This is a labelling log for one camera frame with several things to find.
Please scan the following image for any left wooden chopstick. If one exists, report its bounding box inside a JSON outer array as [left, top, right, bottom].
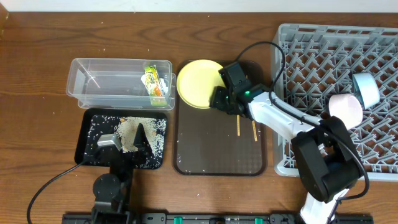
[[236, 115, 241, 136]]

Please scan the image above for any green snack wrapper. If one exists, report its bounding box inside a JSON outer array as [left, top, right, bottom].
[[144, 66, 166, 107]]

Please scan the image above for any blue bowl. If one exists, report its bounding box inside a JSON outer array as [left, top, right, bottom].
[[353, 73, 380, 109]]

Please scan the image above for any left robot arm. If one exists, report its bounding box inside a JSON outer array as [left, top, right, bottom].
[[89, 123, 152, 224]]

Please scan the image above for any right wooden chopstick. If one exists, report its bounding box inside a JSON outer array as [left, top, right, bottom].
[[252, 121, 258, 142]]

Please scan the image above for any dark brown serving tray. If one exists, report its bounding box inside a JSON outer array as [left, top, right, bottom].
[[172, 60, 268, 177]]

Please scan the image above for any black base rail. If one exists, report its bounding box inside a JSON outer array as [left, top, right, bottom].
[[61, 212, 374, 224]]

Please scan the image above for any white tissue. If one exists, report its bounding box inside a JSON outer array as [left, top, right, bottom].
[[141, 75, 167, 96]]

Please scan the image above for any pink bowl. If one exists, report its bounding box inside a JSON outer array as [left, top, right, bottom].
[[328, 94, 363, 129]]

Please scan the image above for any black waste tray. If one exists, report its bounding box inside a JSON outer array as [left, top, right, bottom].
[[75, 108, 167, 169]]

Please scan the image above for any yellow plate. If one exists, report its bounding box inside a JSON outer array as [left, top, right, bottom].
[[177, 59, 225, 109]]

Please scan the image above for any clear plastic waste bin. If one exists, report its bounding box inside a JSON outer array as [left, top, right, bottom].
[[66, 58, 176, 111]]

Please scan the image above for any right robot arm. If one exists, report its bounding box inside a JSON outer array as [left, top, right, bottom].
[[210, 85, 369, 223]]

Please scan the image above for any wooden chopstick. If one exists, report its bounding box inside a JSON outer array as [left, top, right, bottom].
[[236, 115, 241, 136], [252, 121, 258, 142]]

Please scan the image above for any grey dishwasher rack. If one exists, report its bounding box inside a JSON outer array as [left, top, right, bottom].
[[271, 24, 397, 182]]

